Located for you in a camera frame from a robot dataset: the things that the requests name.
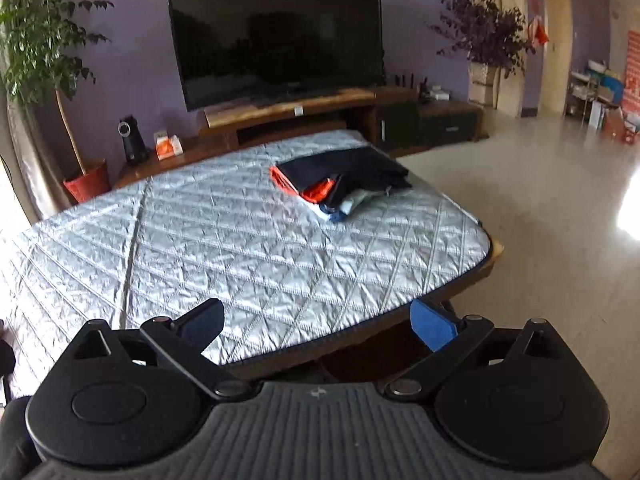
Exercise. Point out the orange folded garment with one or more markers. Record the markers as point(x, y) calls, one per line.
point(314, 192)

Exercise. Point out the black television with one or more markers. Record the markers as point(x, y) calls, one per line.
point(237, 49)

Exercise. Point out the potted tree plant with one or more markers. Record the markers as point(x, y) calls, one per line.
point(41, 40)

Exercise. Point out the black speaker device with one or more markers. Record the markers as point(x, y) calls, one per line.
point(135, 150)

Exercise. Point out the blue folded garment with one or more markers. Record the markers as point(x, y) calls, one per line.
point(334, 214)

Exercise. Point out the grey quilted bed cover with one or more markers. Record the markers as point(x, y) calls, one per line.
point(221, 229)

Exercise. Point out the orange tissue pack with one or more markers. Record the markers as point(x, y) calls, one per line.
point(167, 145)

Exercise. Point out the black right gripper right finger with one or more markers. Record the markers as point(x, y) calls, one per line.
point(451, 341)

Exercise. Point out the red plant pot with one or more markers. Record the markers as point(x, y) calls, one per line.
point(90, 184)

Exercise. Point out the grey curtain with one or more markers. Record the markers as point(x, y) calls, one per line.
point(33, 171)

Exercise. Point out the dark purple potted plant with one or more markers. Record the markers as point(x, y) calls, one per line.
point(494, 42)

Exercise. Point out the wooden tv stand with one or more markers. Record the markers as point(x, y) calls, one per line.
point(391, 118)

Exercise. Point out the cluttered storage rack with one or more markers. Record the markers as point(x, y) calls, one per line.
point(604, 101)

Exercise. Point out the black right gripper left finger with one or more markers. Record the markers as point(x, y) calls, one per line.
point(181, 342)

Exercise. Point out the dark navy garment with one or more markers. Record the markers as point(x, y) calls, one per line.
point(353, 169)

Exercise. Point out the light blue folded cloth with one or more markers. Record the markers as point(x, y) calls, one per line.
point(350, 203)

